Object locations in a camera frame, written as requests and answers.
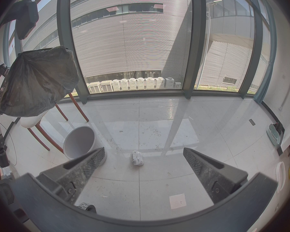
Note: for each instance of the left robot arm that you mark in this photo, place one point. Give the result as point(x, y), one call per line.
point(3, 70)

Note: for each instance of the window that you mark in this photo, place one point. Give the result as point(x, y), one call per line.
point(198, 57)

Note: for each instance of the white oval plastic object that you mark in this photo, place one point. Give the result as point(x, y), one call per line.
point(280, 175)

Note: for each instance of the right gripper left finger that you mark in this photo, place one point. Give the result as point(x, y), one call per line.
point(87, 168)

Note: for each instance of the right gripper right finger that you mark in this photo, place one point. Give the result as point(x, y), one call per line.
point(205, 170)

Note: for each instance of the clear printed wrapper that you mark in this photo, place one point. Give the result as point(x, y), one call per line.
point(136, 158)

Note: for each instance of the black plastic bag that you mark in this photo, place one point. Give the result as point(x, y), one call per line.
point(38, 81)

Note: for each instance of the white chair with wooden legs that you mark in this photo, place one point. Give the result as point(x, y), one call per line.
point(29, 123)

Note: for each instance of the white trash bin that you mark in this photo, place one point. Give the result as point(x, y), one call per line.
point(79, 141)

